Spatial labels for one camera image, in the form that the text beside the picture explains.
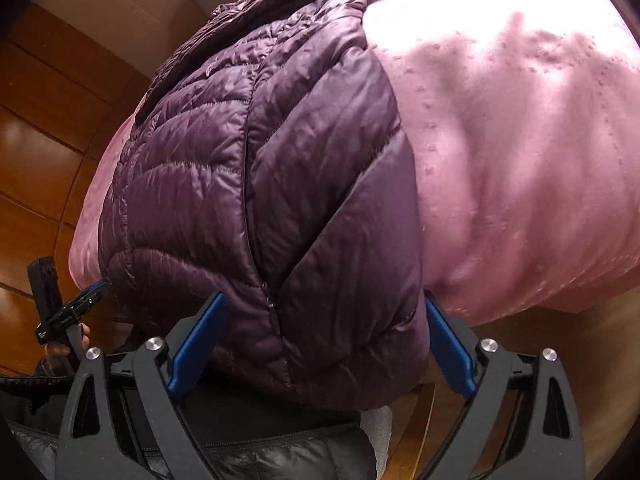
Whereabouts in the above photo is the person's left hand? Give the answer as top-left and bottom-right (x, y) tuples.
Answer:
(44, 324), (93, 365)

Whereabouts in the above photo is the pink bedspread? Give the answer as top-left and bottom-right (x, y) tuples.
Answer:
(69, 0), (640, 326)

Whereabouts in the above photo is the wooden wardrobe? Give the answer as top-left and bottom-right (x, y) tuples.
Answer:
(0, 2), (151, 376)

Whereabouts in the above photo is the person's left forearm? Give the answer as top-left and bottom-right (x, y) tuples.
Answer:
(0, 357), (77, 423)

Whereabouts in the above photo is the wooden bed frame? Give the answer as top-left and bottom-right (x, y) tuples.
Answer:
(387, 305), (640, 480)

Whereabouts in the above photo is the purple puffer jacket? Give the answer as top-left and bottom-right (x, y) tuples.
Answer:
(97, 0), (433, 411)

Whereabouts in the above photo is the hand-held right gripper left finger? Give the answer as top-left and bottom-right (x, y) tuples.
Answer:
(54, 291), (231, 480)

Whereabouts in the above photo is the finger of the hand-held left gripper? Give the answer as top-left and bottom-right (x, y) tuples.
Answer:
(61, 280), (113, 317)

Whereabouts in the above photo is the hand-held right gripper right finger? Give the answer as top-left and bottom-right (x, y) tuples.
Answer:
(417, 291), (587, 480)

